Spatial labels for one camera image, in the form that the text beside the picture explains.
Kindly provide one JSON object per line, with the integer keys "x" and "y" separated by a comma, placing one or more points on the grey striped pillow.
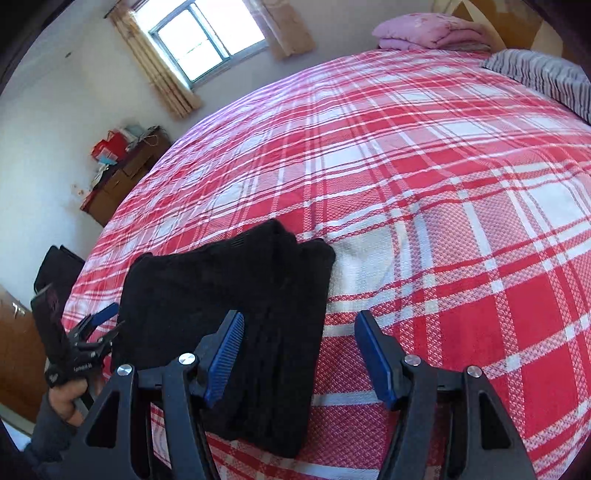
{"x": 545, "y": 74}

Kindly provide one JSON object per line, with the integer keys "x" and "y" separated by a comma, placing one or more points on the cream wooden headboard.
{"x": 512, "y": 23}

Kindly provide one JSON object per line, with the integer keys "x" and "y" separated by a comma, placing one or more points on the brown wooden dresser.
{"x": 120, "y": 180}

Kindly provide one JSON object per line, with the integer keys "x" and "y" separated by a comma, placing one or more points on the wooden door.
{"x": 18, "y": 364}

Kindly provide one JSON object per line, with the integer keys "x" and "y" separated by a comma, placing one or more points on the person's left forearm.
{"x": 48, "y": 443}

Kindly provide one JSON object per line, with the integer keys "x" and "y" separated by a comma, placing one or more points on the black pants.
{"x": 207, "y": 300}

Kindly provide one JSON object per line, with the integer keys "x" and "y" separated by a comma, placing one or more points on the person's left hand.
{"x": 64, "y": 401}

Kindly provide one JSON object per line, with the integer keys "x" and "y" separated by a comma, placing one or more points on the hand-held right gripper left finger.
{"x": 225, "y": 357}

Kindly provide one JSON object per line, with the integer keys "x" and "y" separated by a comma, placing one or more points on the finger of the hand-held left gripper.
{"x": 104, "y": 314}
{"x": 104, "y": 342}

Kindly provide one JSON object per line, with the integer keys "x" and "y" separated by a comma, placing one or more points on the red plaid bed sheet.
{"x": 438, "y": 207}

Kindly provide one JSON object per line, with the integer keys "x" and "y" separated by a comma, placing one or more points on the red gift bag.
{"x": 108, "y": 146}

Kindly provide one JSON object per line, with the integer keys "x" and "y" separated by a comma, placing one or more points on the window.
{"x": 207, "y": 37}

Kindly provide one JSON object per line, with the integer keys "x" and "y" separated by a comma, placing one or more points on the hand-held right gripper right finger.
{"x": 374, "y": 357}

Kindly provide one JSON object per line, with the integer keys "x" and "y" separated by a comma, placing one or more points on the pink folded quilt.
{"x": 429, "y": 30}

